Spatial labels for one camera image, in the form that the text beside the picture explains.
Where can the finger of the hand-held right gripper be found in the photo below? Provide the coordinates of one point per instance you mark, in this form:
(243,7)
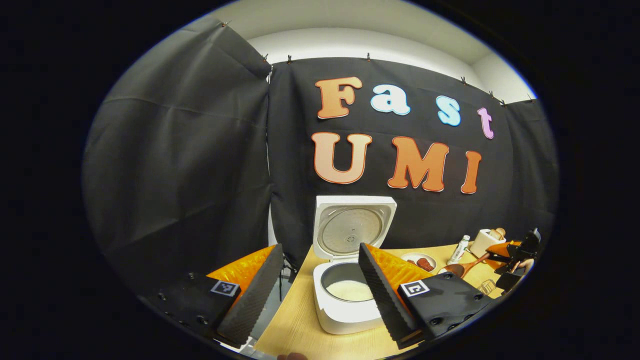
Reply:
(500,248)

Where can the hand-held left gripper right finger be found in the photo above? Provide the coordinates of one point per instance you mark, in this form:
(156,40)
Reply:
(382,300)

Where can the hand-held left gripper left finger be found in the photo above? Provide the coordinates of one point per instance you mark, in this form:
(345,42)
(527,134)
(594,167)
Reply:
(252,300)

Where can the brown wooden spoon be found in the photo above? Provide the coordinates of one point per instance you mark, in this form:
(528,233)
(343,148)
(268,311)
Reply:
(454,270)

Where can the white rice cooker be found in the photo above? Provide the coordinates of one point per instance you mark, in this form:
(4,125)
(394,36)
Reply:
(350,225)

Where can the white toaster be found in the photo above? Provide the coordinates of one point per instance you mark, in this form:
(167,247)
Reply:
(480,245)

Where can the white drink bottle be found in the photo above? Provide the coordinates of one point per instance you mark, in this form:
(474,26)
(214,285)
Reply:
(457,252)

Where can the white round plate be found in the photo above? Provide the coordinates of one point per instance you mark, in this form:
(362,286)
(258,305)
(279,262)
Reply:
(412,256)

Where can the black backdrop cloth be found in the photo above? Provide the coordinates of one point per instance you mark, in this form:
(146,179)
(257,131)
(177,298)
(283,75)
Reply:
(200,150)

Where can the row of small backdrop clips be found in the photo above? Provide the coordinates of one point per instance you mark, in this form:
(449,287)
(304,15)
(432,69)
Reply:
(368,57)

